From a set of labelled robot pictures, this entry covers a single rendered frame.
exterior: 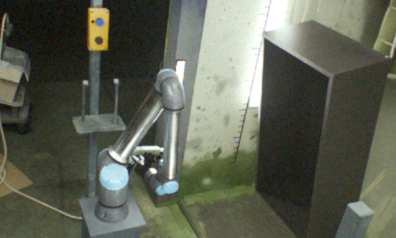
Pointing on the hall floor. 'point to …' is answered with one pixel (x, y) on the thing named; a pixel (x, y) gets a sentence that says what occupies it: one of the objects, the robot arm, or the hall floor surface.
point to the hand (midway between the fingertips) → (134, 153)
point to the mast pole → (355, 221)
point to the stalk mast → (93, 114)
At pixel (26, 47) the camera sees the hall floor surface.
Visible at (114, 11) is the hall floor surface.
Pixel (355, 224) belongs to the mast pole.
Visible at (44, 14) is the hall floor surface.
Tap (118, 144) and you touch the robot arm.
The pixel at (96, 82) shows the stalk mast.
